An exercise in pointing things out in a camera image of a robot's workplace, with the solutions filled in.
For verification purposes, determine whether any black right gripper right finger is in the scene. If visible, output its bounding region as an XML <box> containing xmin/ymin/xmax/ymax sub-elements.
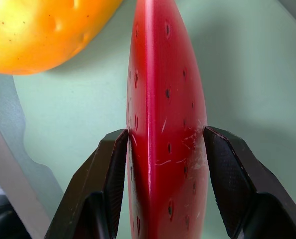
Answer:
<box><xmin>203</xmin><ymin>125</ymin><xmax>296</xmax><ymax>239</ymax></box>

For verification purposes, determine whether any red toy strawberry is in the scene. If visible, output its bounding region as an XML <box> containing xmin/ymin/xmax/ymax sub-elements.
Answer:
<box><xmin>125</xmin><ymin>0</ymin><xmax>215</xmax><ymax>239</ymax></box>

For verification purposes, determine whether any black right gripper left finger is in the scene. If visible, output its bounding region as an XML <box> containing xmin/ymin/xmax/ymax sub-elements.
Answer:
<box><xmin>45</xmin><ymin>128</ymin><xmax>130</xmax><ymax>239</ymax></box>

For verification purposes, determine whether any orange toy fruit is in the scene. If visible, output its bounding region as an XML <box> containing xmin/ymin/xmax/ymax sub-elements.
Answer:
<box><xmin>0</xmin><ymin>0</ymin><xmax>124</xmax><ymax>76</ymax></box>

